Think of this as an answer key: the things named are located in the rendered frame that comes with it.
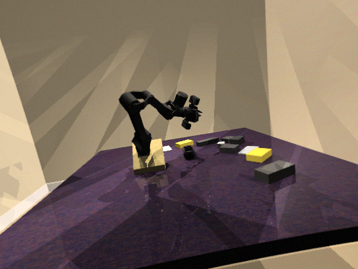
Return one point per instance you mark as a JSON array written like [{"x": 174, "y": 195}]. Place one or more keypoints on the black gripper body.
[{"x": 194, "y": 101}]

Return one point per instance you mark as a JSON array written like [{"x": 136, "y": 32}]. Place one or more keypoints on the dark grey controller unit with white label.
[{"x": 188, "y": 152}]

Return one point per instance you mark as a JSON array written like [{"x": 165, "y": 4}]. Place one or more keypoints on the white flat bar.
[{"x": 246, "y": 150}]

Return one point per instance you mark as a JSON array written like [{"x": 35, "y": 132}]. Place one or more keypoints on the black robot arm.
[{"x": 133, "y": 106}]

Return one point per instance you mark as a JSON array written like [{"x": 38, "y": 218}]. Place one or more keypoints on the white cube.
[{"x": 220, "y": 144}]

